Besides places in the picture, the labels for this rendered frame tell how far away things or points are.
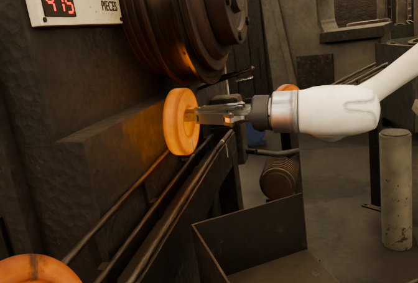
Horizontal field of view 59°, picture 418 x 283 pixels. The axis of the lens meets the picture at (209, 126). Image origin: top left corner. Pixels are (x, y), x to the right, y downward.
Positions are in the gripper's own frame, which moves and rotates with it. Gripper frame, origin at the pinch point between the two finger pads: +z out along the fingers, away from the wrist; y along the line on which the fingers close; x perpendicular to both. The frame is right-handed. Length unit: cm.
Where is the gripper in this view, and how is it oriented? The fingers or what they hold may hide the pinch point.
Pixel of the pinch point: (182, 114)
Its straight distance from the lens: 85.7
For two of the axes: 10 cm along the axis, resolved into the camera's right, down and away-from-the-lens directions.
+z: -9.6, 0.2, 2.9
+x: -0.9, -9.6, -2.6
